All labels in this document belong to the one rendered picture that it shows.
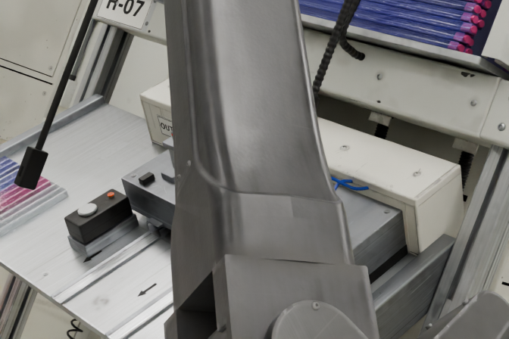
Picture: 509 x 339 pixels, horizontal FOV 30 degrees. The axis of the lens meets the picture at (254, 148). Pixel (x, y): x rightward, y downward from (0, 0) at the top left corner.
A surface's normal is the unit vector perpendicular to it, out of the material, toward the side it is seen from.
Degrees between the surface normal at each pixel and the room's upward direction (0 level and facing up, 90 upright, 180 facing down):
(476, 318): 52
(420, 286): 90
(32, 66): 90
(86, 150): 43
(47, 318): 90
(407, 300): 90
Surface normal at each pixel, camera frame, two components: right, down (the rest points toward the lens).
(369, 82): -0.64, -0.23
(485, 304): 0.40, -0.49
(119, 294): -0.17, -0.85
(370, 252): 0.68, 0.27
